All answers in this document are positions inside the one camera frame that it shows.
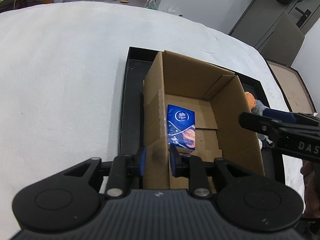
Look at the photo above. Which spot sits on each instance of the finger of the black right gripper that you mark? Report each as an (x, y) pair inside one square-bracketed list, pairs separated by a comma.
[(293, 134)]

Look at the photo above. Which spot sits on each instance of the brown board black frame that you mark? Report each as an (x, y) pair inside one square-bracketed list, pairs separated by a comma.
[(293, 88)]

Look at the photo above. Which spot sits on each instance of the black shallow tray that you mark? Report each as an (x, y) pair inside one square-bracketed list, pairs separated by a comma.
[(131, 121)]

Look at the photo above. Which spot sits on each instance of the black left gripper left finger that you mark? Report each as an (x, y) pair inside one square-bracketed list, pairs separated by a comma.
[(125, 173)]

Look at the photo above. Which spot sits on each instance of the white table cloth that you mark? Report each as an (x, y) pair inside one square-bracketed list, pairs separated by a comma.
[(62, 71)]

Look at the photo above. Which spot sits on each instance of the grey door with handle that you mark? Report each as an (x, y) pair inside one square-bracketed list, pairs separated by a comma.
[(261, 17)]

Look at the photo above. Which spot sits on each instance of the person's right hand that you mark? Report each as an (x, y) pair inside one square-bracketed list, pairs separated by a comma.
[(311, 197)]

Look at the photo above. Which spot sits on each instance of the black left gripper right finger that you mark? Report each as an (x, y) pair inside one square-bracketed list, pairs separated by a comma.
[(190, 167)]

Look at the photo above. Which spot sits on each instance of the grey pink plush toy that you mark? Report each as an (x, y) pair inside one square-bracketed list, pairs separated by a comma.
[(258, 110)]

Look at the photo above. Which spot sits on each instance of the brown cardboard box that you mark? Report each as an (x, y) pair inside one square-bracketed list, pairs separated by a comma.
[(194, 106)]

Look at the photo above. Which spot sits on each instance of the blue tissue pack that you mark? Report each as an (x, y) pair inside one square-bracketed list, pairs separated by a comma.
[(181, 130)]

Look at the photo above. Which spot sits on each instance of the green plastic bag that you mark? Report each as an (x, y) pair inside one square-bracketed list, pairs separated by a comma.
[(150, 4)]

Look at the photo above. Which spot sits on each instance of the orange burger plush toy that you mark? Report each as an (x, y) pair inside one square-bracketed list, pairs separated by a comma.
[(251, 101)]

